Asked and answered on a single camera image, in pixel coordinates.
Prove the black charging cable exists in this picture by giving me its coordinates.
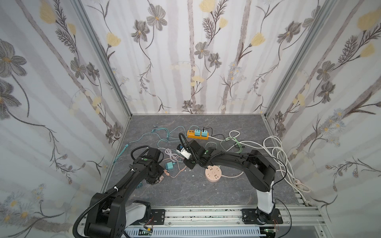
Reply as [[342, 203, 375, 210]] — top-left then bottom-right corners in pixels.
[[202, 126, 227, 140]]

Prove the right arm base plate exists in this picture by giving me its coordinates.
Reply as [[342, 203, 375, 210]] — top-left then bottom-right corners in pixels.
[[241, 208, 283, 225]]

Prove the white slotted cable duct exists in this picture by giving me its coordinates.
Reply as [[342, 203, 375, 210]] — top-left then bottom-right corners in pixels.
[[125, 227, 266, 238]]

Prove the aluminium mounting rail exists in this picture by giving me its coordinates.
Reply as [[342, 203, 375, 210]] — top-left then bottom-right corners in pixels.
[[80, 205, 325, 230]]

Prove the teal charger beside pink plug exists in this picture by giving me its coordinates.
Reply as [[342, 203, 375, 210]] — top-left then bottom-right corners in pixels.
[[165, 162, 174, 171]]

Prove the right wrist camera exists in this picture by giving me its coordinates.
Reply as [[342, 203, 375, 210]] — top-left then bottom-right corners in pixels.
[[176, 144, 191, 160]]

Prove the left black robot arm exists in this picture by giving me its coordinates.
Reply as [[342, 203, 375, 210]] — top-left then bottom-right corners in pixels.
[[72, 146, 164, 238]]

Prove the white charging cable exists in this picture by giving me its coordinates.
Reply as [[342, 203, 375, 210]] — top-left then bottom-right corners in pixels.
[[157, 147, 182, 164]]

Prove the orange power strip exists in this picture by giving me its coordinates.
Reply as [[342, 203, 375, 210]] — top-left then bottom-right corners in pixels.
[[187, 130, 209, 140]]

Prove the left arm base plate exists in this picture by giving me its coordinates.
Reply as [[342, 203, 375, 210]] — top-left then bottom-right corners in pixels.
[[138, 209, 166, 226]]

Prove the pink round power strip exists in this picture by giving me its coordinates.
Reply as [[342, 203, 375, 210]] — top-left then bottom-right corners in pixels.
[[205, 166, 222, 182]]

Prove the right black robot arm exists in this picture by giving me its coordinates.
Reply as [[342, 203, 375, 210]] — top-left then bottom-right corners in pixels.
[[179, 133, 276, 225]]

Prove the teal multi-head charging cable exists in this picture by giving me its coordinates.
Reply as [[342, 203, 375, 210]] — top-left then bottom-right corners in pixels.
[[113, 126, 188, 164]]

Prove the white power cords bundle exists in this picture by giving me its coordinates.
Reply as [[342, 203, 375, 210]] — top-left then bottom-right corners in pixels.
[[208, 130, 312, 206]]

